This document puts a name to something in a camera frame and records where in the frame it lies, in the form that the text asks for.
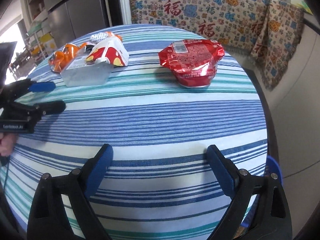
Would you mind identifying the orange foil snack bag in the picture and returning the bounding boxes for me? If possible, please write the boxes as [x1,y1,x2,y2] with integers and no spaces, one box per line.
[48,42,87,73]

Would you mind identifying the white storage rack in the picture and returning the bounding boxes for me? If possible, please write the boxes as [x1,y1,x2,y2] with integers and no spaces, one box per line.
[24,19,48,64]

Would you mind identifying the person's left hand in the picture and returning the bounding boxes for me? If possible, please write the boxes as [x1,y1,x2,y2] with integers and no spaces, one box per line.
[0,133,18,157]

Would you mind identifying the red foil snack bag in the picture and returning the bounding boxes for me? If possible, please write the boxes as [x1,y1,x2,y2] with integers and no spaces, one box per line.
[158,39,225,88]

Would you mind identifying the white orange wrapper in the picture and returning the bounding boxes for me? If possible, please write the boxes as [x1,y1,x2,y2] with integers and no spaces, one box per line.
[89,31,123,44]

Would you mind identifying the yellow green cardboard box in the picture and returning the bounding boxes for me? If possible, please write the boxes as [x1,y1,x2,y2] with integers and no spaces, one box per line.
[40,33,57,54]

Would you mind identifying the red white paper cup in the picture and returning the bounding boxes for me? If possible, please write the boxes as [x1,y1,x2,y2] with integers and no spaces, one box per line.
[86,36,129,67]

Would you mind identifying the clear plastic box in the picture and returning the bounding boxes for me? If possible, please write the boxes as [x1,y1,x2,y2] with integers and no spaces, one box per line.
[60,48,114,87]

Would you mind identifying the patterned fu character cloth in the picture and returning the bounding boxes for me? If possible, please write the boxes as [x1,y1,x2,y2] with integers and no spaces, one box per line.
[130,0,304,90]

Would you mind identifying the striped blue tablecloth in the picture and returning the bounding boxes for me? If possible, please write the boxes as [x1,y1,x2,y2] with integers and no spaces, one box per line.
[1,24,267,239]

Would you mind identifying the blue plastic trash basket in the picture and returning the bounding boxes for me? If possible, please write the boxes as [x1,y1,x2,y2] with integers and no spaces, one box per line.
[240,154,283,230]

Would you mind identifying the grey refrigerator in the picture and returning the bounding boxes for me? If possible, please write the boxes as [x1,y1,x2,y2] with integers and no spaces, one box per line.
[44,0,110,47]

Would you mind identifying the white kitchen cabinets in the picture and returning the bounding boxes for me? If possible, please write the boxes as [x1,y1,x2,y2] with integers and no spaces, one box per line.
[264,14,319,235]

